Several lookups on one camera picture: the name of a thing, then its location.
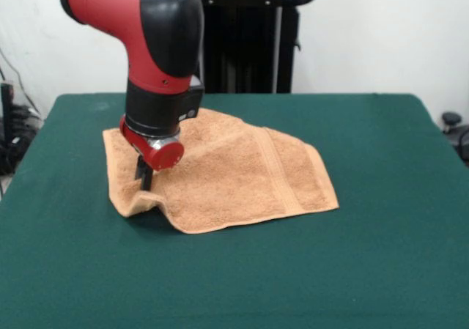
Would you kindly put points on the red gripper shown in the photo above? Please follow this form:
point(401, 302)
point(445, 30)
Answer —
point(161, 155)

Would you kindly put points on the tan terry towel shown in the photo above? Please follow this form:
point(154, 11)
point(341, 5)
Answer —
point(238, 179)

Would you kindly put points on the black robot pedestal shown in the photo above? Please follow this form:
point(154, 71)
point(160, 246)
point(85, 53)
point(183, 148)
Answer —
point(249, 50)

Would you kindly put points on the black chair part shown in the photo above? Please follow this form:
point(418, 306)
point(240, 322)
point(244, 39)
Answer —
point(456, 131)

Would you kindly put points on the dark green table cloth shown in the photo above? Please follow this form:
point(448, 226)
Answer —
point(91, 263)

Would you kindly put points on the black upright box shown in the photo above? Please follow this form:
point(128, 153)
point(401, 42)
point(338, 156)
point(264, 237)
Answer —
point(6, 109)

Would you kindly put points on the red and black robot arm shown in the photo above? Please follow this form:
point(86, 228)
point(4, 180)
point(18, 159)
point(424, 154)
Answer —
point(146, 50)

